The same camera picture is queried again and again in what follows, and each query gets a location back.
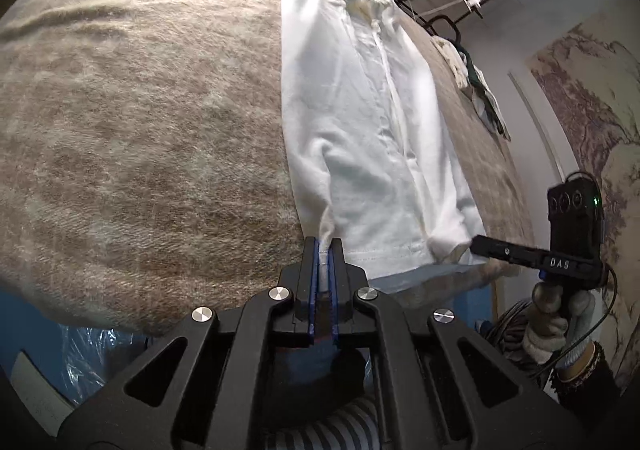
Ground clear plastic bag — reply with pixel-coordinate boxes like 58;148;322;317
57;324;151;408

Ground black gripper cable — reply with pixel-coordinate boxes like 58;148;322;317
537;266;620;371

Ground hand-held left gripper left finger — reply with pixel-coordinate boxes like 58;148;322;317
56;237;320;450

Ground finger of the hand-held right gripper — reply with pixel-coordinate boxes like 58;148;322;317
469;235;544;273

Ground white shirt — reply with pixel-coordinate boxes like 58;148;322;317
279;0;483;281

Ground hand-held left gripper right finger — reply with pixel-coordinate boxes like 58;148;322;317
331;237;592;450

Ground striped garment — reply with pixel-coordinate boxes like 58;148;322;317
264;397;382;450

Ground landscape wall tapestry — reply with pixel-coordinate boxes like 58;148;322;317
525;20;640;393

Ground person's right hand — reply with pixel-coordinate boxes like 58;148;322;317
521;281;597;367

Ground pile of crumpled clothes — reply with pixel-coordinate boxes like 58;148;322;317
431;32;512;142

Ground beige woolly blanket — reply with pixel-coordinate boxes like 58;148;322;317
0;0;538;337

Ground coiled dark cables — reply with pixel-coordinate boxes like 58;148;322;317
491;299;537;367

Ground person's right forearm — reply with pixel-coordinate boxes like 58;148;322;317
549;341;627;407

